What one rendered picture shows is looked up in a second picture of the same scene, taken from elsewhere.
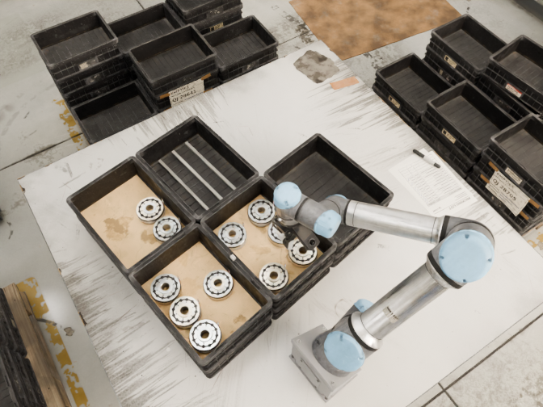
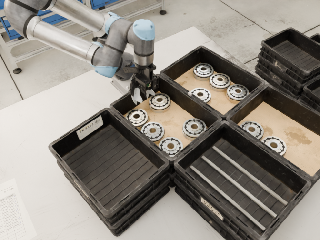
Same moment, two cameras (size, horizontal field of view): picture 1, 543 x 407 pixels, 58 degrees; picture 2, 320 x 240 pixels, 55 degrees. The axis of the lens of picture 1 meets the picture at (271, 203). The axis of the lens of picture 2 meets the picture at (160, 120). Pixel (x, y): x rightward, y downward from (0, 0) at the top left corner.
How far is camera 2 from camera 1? 1.72 m
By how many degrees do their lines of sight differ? 70
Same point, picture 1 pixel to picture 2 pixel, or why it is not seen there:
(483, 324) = (20, 109)
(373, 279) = not seen: hidden behind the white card
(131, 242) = (278, 125)
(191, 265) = (224, 111)
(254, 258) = (174, 117)
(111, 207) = (311, 153)
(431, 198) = (8, 201)
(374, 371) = (99, 85)
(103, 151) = not seen: outside the picture
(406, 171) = (17, 233)
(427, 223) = (42, 23)
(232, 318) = (187, 83)
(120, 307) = not seen: hidden behind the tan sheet
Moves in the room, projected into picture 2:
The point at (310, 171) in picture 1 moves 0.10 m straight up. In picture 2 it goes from (121, 196) to (117, 183)
